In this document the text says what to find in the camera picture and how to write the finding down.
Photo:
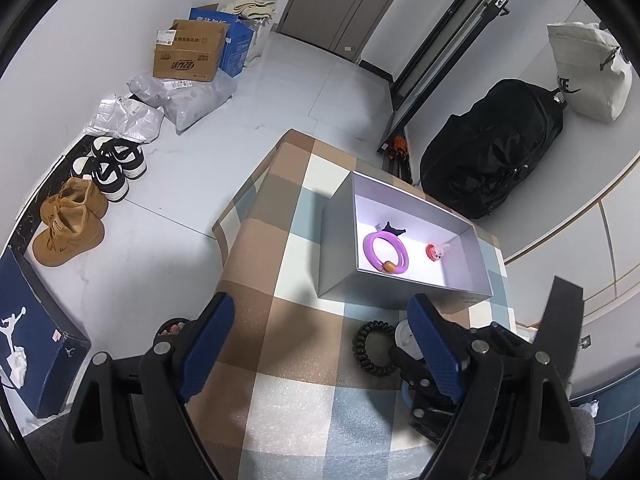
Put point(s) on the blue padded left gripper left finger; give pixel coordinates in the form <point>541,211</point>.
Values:
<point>208,335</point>

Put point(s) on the black white sneaker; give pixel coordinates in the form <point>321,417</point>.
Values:
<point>105,173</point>
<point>128,154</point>

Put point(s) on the blue cardboard box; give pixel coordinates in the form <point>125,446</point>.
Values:
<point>238,37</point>

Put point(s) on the grey open jewelry box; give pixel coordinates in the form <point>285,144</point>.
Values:
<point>362,205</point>

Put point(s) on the red pink bunny charm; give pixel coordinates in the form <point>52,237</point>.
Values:
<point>436,251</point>

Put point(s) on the brown cardboard box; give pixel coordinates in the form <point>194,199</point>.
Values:
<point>189,50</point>

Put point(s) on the orange black tool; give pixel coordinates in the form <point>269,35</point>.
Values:
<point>397,148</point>

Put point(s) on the purple bangle with bead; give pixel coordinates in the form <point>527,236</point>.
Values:
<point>385,252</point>

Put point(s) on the light blue bangle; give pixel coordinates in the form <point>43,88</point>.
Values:
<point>407,394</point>

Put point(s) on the grey door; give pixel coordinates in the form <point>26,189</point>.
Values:
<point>342,27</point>

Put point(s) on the navy jordan shoe box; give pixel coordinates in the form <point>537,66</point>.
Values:
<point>41,347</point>

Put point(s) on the checkered table mat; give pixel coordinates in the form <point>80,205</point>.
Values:
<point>286,398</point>

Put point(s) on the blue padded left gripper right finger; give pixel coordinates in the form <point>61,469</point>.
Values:
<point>442,345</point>

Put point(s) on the tan suede boot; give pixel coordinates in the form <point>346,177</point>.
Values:
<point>72,229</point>
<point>82,192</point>

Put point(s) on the black backpack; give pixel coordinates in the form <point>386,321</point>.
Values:
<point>478,158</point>

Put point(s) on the round white red-rimmed tin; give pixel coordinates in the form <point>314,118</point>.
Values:
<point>406,341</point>

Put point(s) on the grey plastic mailer bag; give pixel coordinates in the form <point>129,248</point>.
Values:
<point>184,102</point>

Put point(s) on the white canvas tote bag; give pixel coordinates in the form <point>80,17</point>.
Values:
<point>592,72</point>

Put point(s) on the silver plastic mailer bag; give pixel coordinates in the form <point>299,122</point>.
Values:
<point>125,118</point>

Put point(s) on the cream fabric bag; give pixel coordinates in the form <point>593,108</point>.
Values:
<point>257,15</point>

